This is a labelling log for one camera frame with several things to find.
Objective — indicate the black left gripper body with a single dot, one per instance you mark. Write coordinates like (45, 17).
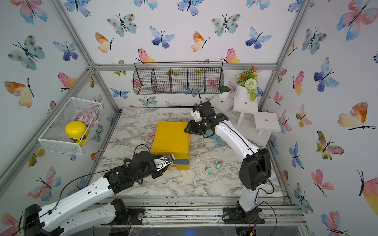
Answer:
(151, 170)

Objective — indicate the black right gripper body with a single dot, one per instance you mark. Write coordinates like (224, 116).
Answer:
(198, 128)

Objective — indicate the yellow plastic drawer box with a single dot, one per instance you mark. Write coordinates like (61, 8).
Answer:
(170, 138)

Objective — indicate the key with green tag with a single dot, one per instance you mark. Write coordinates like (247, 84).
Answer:
(208, 170)
(218, 166)

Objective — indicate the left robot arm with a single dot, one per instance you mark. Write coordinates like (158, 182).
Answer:
(68, 215)

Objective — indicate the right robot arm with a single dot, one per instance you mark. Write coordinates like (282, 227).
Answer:
(255, 168)

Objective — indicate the blue plastic dustpan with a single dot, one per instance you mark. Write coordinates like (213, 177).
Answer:
(210, 134)

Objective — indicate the small white pot green plant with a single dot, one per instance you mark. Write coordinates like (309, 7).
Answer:
(224, 92)

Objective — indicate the white stepped plant stand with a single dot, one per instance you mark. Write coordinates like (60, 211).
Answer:
(244, 115)

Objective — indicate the white pot with flowers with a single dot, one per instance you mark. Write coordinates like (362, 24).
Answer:
(247, 84)

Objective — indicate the pink flower bunch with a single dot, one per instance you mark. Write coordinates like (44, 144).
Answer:
(89, 118)

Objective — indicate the yellow lidded jar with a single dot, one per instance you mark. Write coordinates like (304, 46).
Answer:
(77, 132)

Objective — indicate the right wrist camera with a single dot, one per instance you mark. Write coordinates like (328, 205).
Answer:
(195, 113)

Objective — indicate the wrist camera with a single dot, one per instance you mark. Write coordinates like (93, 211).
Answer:
(165, 161)
(195, 113)

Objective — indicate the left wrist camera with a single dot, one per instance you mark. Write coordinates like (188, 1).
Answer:
(165, 161)

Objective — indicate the black wire wall basket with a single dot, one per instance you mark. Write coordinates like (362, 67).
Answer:
(178, 78)

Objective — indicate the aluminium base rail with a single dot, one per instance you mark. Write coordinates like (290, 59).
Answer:
(205, 211)

